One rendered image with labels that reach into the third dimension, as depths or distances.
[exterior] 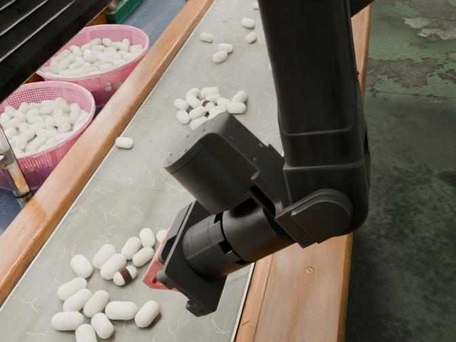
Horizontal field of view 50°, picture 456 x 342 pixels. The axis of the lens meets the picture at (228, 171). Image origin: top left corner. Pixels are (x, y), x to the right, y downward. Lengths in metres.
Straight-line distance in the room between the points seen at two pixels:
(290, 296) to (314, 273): 0.04
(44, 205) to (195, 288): 0.37
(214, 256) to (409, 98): 2.02
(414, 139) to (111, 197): 1.56
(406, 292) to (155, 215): 1.00
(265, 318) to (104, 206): 0.33
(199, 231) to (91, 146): 0.44
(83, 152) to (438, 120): 1.71
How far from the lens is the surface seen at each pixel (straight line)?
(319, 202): 0.36
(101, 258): 0.67
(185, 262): 0.47
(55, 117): 1.02
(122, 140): 0.87
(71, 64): 1.24
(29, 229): 0.75
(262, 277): 0.61
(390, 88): 2.46
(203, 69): 1.08
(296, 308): 0.58
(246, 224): 0.41
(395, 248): 1.68
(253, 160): 0.39
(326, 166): 0.35
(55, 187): 0.80
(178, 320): 0.61
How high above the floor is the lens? 1.24
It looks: 39 degrees down
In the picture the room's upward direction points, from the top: 7 degrees counter-clockwise
